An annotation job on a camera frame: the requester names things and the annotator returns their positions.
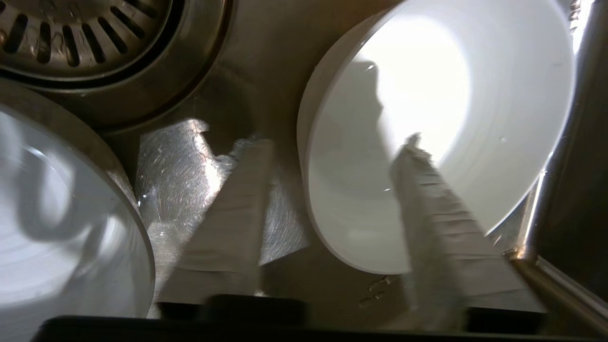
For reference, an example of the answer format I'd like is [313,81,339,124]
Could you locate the metal sink drain strainer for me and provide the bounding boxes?
[0,0,234,130]

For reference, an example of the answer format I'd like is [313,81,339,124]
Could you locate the white bowl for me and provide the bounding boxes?
[297,0,578,275]

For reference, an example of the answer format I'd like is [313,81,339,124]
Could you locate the stainless steel sink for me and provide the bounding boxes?
[0,0,608,342]

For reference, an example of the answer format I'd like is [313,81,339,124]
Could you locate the light blue bowl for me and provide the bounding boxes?
[0,78,156,342]

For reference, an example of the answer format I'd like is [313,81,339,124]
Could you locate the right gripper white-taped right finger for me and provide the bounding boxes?
[389,133,547,331]

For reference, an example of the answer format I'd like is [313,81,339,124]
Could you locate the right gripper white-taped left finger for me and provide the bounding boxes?
[157,138,277,305]

